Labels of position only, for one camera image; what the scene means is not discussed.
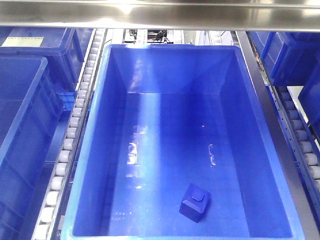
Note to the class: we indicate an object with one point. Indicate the white roller track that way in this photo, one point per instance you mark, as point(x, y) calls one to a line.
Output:
point(47, 218)
point(306, 157)

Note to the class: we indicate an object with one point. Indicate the blue bin right front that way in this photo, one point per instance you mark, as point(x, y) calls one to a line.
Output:
point(309, 98)

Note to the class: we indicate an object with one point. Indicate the blue bin left front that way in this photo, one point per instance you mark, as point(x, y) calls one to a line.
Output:
point(30, 110)

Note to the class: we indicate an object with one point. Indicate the left white roller track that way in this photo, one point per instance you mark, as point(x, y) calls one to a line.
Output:
point(47, 218)

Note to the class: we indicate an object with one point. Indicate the grey steel divider rail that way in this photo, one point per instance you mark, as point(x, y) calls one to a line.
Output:
point(285, 158)

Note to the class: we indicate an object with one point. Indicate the large blue centre bin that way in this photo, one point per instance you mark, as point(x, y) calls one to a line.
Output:
point(163, 117)

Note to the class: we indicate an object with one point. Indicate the blue plastic bottle part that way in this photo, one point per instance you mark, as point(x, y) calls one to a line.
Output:
point(194, 202)

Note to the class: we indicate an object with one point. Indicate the right white roller track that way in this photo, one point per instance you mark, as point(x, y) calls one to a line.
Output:
point(306, 157)

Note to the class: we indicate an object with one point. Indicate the blue bin left rear labelled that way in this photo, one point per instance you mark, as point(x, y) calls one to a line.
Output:
point(64, 49)

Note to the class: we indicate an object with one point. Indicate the blue bin right rear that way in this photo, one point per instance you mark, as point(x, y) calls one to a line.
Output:
point(289, 58)

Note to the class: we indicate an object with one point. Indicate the steel shelf crossbeam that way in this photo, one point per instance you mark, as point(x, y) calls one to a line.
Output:
point(243, 15)

